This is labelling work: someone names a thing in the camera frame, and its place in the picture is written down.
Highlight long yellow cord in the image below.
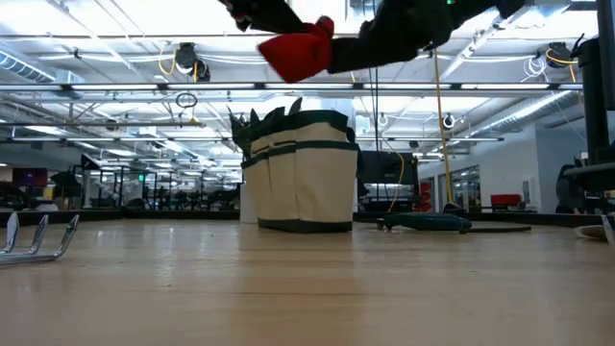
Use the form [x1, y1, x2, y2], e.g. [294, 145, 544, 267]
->
[433, 47, 465, 213]

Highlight black cable ring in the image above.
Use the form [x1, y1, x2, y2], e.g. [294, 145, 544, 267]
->
[175, 91, 199, 110]

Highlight red and black gardening glove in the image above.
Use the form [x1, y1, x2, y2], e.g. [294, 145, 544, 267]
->
[218, 0, 336, 85]

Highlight black ceiling cable reel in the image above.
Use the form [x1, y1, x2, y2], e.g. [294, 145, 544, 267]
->
[545, 41, 579, 68]
[173, 41, 211, 83]

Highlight dark equipment cart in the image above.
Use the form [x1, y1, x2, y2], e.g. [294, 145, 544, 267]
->
[359, 150, 420, 213]

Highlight green handled pruning shears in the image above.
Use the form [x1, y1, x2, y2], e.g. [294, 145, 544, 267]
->
[376, 212, 533, 235]

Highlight beige green canvas gardening bag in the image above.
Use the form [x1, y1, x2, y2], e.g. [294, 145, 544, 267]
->
[240, 109, 361, 235]

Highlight red bin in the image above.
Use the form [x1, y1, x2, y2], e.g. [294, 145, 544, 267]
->
[490, 193, 523, 209]

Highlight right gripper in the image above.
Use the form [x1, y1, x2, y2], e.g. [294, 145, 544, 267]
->
[329, 0, 499, 75]

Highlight black aluminium table frame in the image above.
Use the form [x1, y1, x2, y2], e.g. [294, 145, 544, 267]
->
[0, 208, 615, 229]

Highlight wooden handled hand rake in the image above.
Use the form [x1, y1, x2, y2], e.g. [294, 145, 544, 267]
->
[0, 210, 81, 268]

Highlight dark red screen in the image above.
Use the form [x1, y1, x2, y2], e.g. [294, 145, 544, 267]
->
[12, 167, 49, 188]

